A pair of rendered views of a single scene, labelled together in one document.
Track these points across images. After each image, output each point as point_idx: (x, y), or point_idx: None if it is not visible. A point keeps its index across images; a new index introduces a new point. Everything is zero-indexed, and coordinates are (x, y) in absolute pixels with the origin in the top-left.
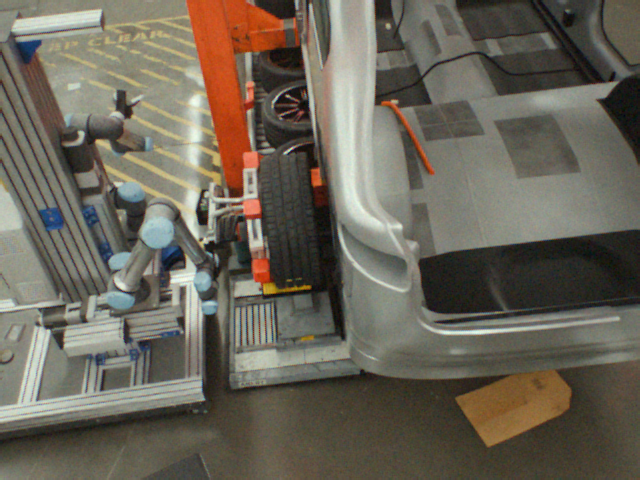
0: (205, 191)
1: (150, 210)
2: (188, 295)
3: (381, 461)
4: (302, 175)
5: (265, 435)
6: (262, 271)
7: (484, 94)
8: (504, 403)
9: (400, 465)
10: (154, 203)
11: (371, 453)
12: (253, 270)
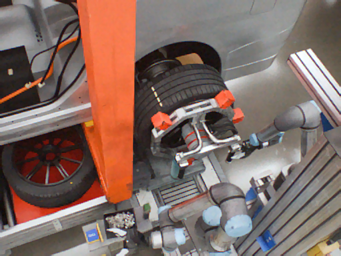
0: (181, 166)
1: (308, 112)
2: (186, 238)
3: (246, 109)
4: (191, 67)
5: (254, 169)
6: (240, 111)
7: (23, 6)
8: (194, 61)
9: (245, 101)
10: (302, 111)
11: (244, 114)
12: (242, 116)
